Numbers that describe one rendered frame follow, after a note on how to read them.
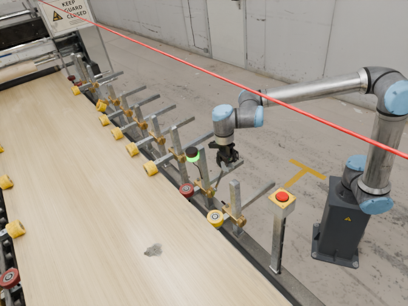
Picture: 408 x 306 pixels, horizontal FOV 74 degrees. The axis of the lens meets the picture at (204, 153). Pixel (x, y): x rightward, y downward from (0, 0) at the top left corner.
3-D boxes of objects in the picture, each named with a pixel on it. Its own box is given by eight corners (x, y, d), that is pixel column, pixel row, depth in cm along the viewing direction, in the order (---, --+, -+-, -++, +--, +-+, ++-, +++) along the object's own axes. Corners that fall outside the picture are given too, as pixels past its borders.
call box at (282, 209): (280, 200, 105) (280, 186, 100) (294, 210, 100) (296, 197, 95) (267, 210, 102) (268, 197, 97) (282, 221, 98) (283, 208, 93)
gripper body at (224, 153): (227, 168, 129) (225, 148, 122) (215, 159, 135) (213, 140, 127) (239, 160, 132) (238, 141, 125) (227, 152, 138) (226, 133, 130)
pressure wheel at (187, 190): (190, 193, 160) (187, 180, 152) (198, 201, 154) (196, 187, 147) (180, 201, 156) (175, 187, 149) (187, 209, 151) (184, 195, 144)
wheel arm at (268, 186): (271, 183, 156) (271, 178, 153) (275, 187, 153) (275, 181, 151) (211, 227, 138) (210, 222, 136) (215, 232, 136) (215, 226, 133)
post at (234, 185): (238, 237, 153) (234, 176, 123) (243, 241, 151) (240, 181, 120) (234, 240, 152) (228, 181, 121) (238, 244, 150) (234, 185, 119)
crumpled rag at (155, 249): (163, 241, 125) (162, 239, 124) (163, 255, 120) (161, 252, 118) (144, 244, 125) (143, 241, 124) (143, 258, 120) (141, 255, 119)
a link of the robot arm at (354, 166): (363, 172, 169) (371, 150, 158) (375, 193, 156) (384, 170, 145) (337, 173, 171) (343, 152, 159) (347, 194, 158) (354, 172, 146)
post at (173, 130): (187, 183, 182) (173, 123, 152) (190, 186, 180) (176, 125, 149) (183, 186, 181) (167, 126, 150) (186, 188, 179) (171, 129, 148)
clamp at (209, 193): (201, 182, 162) (200, 176, 159) (215, 195, 153) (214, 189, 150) (193, 187, 160) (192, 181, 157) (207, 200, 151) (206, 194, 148)
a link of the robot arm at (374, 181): (377, 191, 155) (411, 66, 108) (391, 217, 142) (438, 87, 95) (348, 194, 158) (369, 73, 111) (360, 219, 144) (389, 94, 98)
